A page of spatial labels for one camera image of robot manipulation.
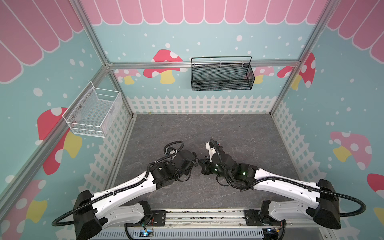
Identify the white wire mesh basket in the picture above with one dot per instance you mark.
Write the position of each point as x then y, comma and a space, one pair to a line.
93, 112

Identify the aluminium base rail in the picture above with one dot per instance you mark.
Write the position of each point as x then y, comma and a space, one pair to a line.
195, 218

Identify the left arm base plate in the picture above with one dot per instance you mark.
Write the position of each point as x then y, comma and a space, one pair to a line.
155, 219

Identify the right green circuit board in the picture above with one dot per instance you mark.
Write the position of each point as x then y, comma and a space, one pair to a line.
274, 230

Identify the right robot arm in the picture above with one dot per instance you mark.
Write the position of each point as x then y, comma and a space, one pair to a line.
308, 200

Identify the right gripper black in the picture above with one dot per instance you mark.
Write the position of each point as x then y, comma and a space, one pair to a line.
208, 163

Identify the left green circuit board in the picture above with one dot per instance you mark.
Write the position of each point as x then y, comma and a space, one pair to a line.
147, 231

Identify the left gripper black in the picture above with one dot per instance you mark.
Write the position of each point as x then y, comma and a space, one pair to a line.
192, 164

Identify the black wire mesh basket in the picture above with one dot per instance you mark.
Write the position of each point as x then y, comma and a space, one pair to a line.
229, 73

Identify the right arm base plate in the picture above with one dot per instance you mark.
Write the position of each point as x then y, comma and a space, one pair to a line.
255, 217

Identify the green circuit board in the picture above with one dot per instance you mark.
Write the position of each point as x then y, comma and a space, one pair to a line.
274, 230
147, 231

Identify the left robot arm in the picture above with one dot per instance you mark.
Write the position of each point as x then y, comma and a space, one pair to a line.
92, 212

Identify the white slotted cable duct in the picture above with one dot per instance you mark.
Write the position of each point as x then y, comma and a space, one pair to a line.
197, 234

